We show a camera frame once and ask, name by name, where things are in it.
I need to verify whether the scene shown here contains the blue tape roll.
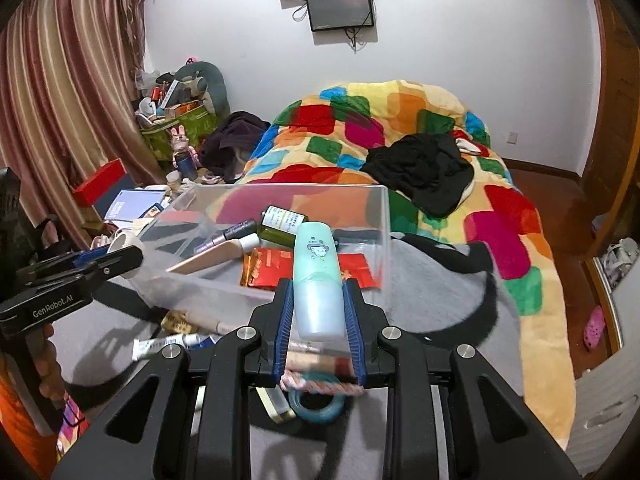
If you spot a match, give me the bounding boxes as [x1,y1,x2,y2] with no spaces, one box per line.
[287,385,346,423]

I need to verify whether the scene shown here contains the dark blue box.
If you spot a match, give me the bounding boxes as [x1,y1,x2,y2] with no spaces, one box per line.
[92,175,133,221]

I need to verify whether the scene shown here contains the pink clog shoe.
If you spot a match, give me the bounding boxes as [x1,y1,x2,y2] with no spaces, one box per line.
[584,306,607,352]

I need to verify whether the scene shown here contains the grey black patterned blanket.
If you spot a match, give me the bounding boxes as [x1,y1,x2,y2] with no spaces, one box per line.
[50,232,526,480]

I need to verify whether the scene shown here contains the silver cosmetic tube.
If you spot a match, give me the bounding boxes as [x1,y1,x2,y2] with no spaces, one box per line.
[192,219,258,256]

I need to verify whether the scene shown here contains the white booklet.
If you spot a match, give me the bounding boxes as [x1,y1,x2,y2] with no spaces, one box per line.
[104,187,171,221]

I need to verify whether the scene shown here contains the grey neck pillow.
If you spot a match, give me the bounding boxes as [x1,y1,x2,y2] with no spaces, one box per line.
[172,61,231,118]

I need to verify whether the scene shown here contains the pink bunny toy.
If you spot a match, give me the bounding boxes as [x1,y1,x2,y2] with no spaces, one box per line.
[170,124,201,181]

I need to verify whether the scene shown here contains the orange cloth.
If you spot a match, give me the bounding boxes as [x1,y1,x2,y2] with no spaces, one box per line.
[0,372,33,443]

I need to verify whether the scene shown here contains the red box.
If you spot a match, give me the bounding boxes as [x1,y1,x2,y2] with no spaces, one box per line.
[72,158,128,207]

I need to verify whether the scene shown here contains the black bag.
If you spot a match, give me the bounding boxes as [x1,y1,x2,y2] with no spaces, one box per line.
[0,167,76,266]

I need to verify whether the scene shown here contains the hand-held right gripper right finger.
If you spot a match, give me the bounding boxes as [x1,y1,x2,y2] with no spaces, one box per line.
[342,277,581,480]

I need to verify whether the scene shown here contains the clear plastic box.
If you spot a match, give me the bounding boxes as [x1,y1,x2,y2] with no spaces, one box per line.
[127,183,392,333]

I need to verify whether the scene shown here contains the mint green bottle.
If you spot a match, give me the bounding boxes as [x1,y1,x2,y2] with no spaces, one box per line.
[292,221,347,343]

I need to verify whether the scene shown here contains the white ointment tube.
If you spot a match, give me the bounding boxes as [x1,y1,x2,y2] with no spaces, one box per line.
[132,332,216,361]

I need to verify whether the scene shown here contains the black garment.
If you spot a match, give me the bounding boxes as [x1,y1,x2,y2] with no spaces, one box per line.
[360,132,476,218]

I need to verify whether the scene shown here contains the white cabinet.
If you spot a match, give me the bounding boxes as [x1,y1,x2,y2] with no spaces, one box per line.
[565,332,640,478]

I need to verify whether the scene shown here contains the wooden wardrobe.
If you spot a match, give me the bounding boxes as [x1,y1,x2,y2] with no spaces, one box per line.
[580,0,640,261]

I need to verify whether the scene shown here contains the beige cosmetic tube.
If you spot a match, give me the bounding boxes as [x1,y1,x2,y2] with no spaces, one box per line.
[165,236,261,276]

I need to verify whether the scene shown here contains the red printed bag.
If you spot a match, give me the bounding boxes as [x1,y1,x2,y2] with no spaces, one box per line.
[55,395,90,456]

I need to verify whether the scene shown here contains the person's left hand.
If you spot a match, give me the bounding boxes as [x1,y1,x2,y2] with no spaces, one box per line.
[39,322,67,401]

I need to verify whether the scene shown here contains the braided rope ring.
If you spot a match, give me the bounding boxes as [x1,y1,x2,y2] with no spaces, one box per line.
[280,367,366,397]

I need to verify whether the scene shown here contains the small gold packet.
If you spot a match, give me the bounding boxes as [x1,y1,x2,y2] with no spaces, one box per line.
[161,311,197,336]

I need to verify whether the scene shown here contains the small wall monitor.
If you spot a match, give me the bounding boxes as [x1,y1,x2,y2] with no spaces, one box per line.
[305,0,376,32]

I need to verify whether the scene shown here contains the colourful patchwork blanket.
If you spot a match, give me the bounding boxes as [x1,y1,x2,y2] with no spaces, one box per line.
[235,79,576,451]

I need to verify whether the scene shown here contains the green bag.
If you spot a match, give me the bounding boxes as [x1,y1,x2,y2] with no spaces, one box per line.
[139,102,218,161]

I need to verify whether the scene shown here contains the dark green glass bottle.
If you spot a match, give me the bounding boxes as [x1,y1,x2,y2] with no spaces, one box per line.
[257,205,307,248]

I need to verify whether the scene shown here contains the white sneakers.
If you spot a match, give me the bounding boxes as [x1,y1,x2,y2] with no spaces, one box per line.
[600,237,640,288]

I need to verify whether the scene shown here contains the red packet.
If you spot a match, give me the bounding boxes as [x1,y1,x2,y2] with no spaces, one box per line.
[240,247,383,291]

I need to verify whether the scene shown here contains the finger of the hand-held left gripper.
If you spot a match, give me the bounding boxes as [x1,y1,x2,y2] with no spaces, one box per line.
[15,245,144,293]
[30,249,110,273]

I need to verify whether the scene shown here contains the white tape roll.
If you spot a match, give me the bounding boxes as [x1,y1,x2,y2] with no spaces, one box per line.
[106,230,146,281]

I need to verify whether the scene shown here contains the striped curtain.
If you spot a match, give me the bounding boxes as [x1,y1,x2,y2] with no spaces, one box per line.
[0,0,171,251]

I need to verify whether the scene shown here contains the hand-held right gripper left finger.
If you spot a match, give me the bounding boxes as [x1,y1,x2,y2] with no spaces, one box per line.
[52,277,293,480]

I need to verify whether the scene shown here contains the dark purple garment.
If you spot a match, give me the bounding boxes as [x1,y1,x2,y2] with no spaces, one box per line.
[199,111,272,183]

